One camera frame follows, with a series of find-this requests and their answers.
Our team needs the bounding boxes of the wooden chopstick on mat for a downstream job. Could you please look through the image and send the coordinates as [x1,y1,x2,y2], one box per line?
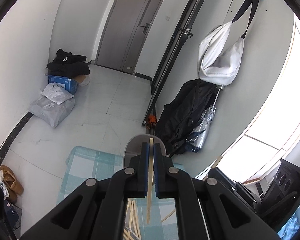
[161,209,176,223]
[123,198,141,240]

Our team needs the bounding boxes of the silver folded umbrella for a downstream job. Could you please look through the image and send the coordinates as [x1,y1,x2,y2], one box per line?
[185,85,225,153]

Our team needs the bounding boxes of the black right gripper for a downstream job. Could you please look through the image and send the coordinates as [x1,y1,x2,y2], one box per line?
[207,159,300,232]

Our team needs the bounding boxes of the black framed glass door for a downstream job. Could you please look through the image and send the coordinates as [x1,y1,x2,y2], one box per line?
[142,0,205,126]

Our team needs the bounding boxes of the grey entrance door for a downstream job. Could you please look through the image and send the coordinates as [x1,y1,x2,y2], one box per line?
[96,0,163,74]

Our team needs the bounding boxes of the black backpack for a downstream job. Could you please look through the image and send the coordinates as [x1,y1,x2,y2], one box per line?
[155,79,217,156]

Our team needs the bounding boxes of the blue cardboard box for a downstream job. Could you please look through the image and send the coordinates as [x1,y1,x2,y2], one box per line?
[47,75,79,95]

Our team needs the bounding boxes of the teal plaid table mat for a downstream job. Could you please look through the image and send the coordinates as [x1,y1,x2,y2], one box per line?
[57,146,179,239]

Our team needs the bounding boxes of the white grey utensil holder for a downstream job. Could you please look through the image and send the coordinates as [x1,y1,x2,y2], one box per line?
[123,134,166,168]

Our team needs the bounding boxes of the black clothes pile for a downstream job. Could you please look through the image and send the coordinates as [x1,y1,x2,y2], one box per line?
[46,49,90,79]

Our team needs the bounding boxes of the brown shoes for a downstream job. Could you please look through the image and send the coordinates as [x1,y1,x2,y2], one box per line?
[0,165,24,204]

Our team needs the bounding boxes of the white tote bag black straps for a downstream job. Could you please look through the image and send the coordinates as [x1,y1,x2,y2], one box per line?
[198,0,262,87]

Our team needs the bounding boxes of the dark blue shoe box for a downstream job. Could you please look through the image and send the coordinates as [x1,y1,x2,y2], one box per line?
[4,200,22,239]

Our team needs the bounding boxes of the grey plastic parcel bag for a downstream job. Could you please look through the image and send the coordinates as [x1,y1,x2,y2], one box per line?
[29,96,75,128]

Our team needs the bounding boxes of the orange object on floor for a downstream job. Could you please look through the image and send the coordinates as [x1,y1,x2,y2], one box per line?
[146,114,157,126]

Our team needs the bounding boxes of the white plastic parcel bag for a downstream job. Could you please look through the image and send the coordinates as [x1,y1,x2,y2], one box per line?
[41,83,74,105]

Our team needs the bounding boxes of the wooden chopstick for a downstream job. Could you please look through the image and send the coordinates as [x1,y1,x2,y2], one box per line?
[123,198,141,240]
[146,138,154,224]
[203,155,223,181]
[161,209,176,223]

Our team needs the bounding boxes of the white patterned socks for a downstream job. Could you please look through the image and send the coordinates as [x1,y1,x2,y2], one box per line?
[0,170,10,199]

